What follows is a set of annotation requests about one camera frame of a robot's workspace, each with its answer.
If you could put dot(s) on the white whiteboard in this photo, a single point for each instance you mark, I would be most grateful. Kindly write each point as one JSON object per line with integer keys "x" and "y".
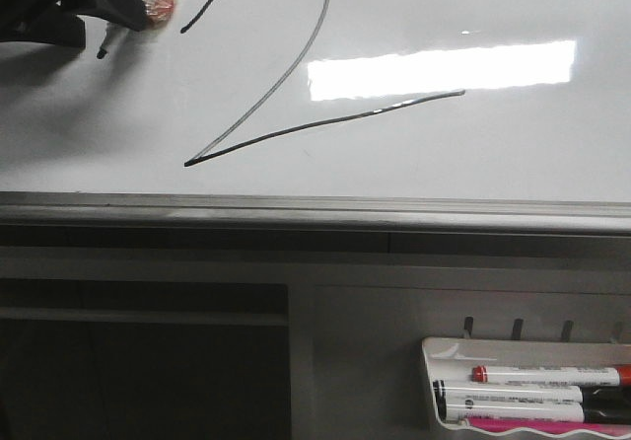
{"x": 488, "y": 99}

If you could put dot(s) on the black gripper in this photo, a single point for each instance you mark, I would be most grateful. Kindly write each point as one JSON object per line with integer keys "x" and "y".
{"x": 59, "y": 22}

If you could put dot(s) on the black capped white marker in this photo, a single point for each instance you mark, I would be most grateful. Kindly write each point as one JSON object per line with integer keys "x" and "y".
{"x": 607, "y": 413}
{"x": 501, "y": 393}

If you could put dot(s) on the lower black capped white marker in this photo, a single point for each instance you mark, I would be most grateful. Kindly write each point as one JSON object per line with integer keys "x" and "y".
{"x": 607, "y": 413}

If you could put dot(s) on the red capped white marker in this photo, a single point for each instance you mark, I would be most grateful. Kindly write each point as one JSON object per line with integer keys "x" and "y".
{"x": 609, "y": 376}

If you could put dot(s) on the pink marker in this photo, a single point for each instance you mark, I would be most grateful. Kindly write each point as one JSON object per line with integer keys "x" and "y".
{"x": 548, "y": 427}

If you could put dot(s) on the grey perforated stand panel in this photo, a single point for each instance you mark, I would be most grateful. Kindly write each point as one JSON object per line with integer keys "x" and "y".
{"x": 272, "y": 334}

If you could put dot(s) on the grey aluminium whiteboard frame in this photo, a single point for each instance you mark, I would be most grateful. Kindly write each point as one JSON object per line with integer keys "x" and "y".
{"x": 315, "y": 213}

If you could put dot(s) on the white plastic marker tray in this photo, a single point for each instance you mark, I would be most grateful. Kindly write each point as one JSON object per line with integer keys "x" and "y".
{"x": 444, "y": 358}

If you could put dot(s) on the upper black capped white marker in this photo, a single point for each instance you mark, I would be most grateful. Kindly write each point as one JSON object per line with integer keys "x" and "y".
{"x": 501, "y": 393}

